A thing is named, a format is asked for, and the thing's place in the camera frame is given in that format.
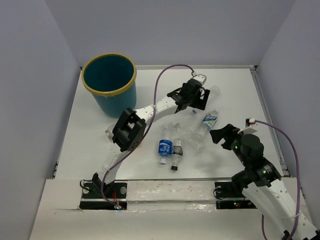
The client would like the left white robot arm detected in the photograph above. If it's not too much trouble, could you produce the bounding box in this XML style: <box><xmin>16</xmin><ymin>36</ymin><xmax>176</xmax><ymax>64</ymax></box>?
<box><xmin>92</xmin><ymin>74</ymin><xmax>210</xmax><ymax>202</ymax></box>

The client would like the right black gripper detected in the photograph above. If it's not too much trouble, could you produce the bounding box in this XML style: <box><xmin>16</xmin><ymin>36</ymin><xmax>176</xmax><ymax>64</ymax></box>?
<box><xmin>209</xmin><ymin>122</ymin><xmax>249</xmax><ymax>166</ymax></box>

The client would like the green label plastic bottle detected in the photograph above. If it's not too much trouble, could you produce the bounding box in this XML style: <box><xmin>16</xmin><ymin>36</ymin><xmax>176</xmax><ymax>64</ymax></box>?
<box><xmin>194</xmin><ymin>109</ymin><xmax>219</xmax><ymax>139</ymax></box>

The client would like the clear crushed plastic bottle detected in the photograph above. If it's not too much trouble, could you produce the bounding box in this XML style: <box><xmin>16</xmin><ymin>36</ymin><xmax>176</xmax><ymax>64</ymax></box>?
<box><xmin>173</xmin><ymin>123</ymin><xmax>204</xmax><ymax>153</ymax></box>

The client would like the teal bin with yellow rim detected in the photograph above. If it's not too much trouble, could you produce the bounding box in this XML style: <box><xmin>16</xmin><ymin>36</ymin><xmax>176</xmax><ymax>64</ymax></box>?
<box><xmin>81</xmin><ymin>53</ymin><xmax>137</xmax><ymax>118</ymax></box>

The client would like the black label plastic bottle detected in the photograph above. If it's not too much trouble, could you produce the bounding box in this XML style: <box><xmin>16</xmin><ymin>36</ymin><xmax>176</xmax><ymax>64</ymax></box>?
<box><xmin>170</xmin><ymin>123</ymin><xmax>185</xmax><ymax>171</ymax></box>

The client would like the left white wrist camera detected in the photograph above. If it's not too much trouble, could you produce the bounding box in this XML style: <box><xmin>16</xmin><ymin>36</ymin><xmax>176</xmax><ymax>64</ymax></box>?
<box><xmin>192</xmin><ymin>73</ymin><xmax>207</xmax><ymax>86</ymax></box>

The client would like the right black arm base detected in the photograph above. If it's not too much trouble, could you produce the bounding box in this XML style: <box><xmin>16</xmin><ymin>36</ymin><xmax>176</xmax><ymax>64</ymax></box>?
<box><xmin>212</xmin><ymin>180</ymin><xmax>257</xmax><ymax>210</ymax></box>

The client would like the blue label plastic bottle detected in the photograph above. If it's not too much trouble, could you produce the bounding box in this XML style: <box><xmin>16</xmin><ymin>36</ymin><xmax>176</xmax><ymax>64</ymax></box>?
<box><xmin>157</xmin><ymin>123</ymin><xmax>173</xmax><ymax>165</ymax></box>

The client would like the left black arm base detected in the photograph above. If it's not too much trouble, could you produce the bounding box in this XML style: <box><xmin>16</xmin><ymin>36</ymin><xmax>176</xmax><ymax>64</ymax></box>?
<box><xmin>79</xmin><ymin>179</ymin><xmax>128</xmax><ymax>211</ymax></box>

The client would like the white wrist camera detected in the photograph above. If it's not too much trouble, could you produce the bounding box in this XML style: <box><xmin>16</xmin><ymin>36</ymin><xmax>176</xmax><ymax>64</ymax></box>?
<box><xmin>238</xmin><ymin>118</ymin><xmax>258</xmax><ymax>135</ymax></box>
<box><xmin>192</xmin><ymin>73</ymin><xmax>207</xmax><ymax>86</ymax></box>

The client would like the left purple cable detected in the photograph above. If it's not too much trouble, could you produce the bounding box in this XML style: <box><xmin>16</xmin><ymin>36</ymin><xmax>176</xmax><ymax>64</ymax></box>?
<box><xmin>101</xmin><ymin>64</ymin><xmax>196</xmax><ymax>205</ymax></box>

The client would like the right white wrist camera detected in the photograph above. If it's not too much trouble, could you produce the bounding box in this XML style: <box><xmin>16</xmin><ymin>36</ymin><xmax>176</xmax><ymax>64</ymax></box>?
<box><xmin>238</xmin><ymin>118</ymin><xmax>258</xmax><ymax>135</ymax></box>

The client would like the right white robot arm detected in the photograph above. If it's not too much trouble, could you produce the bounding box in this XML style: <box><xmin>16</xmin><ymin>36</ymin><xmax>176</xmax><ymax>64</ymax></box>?
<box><xmin>210</xmin><ymin>122</ymin><xmax>320</xmax><ymax>240</ymax></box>

